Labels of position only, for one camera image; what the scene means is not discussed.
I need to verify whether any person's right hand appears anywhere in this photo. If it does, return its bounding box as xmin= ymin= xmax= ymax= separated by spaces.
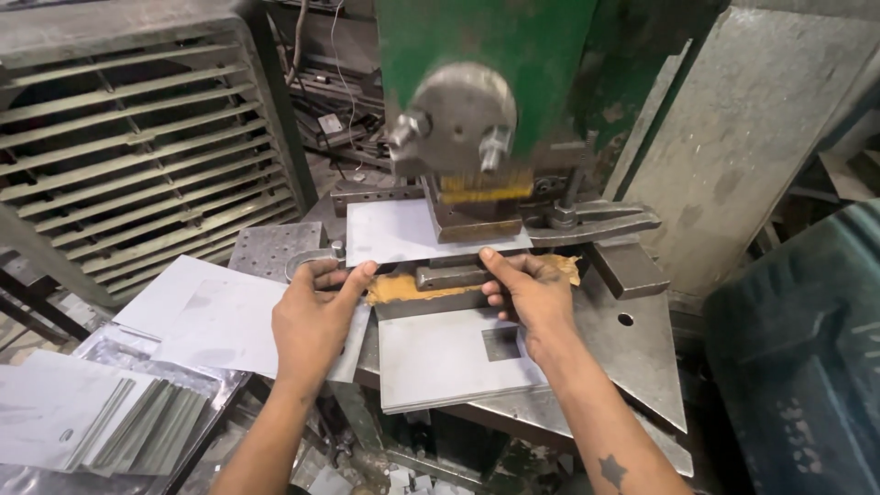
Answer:
xmin=478 ymin=247 xmax=580 ymax=370

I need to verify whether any person's left hand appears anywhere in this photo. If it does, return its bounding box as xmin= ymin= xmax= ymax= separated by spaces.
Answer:
xmin=271 ymin=259 xmax=380 ymax=387

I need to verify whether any grey metal sheet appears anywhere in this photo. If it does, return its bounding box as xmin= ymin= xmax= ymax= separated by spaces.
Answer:
xmin=345 ymin=198 xmax=534 ymax=268

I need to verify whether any dark steel block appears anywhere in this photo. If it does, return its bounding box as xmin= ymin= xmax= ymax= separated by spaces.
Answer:
xmin=583 ymin=238 xmax=671 ymax=301

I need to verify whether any perforated steel plate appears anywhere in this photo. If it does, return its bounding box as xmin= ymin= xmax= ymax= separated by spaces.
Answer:
xmin=227 ymin=220 xmax=330 ymax=284

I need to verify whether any steel press bed plate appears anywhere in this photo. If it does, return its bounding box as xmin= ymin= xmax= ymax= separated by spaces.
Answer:
xmin=302 ymin=186 xmax=695 ymax=479

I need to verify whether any short steel stop bar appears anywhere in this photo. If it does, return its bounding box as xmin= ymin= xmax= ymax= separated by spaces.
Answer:
xmin=414 ymin=263 xmax=493 ymax=292

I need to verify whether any torn brown tape strip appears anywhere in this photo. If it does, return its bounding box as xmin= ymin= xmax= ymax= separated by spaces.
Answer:
xmin=363 ymin=253 xmax=583 ymax=308

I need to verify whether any clamp bolt with nut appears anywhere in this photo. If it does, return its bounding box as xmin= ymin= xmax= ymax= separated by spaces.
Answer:
xmin=548 ymin=131 xmax=600 ymax=231

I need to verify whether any pile of blank metal sheets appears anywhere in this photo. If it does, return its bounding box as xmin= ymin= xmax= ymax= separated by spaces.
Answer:
xmin=112 ymin=254 xmax=373 ymax=384

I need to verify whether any steel punch die block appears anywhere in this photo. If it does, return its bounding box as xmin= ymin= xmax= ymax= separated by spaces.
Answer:
xmin=423 ymin=173 xmax=525 ymax=245

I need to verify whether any stack of punched metal sheets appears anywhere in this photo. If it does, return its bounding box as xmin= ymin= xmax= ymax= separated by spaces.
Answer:
xmin=377 ymin=308 xmax=552 ymax=415

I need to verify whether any shiny metal tray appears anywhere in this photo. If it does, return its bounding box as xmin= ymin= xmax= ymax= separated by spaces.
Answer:
xmin=0 ymin=322 xmax=253 ymax=495

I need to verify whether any heap of scrap metal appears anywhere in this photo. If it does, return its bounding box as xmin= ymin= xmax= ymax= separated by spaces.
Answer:
xmin=278 ymin=48 xmax=394 ymax=174

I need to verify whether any fanned stack of metal sheets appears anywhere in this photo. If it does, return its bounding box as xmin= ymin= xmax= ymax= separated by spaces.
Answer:
xmin=0 ymin=348 xmax=210 ymax=477

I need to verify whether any grey metal panel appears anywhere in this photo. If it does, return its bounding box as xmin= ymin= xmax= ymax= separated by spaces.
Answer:
xmin=602 ymin=5 xmax=880 ymax=298

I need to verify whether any green punch press machine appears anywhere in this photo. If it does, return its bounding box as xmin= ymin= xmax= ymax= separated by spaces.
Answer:
xmin=374 ymin=0 xmax=730 ymax=207

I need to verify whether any dark green plastic-covered bin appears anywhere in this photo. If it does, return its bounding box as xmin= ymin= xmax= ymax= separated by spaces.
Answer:
xmin=703 ymin=198 xmax=880 ymax=495

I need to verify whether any grey louvered metal cabinet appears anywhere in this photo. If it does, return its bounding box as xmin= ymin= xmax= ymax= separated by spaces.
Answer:
xmin=0 ymin=0 xmax=319 ymax=308

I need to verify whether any curved steel stop bracket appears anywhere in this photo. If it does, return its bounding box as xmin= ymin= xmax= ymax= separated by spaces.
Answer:
xmin=285 ymin=239 xmax=347 ymax=281

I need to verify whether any thin white cable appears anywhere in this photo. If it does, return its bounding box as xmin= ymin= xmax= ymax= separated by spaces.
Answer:
xmin=329 ymin=0 xmax=362 ymax=155

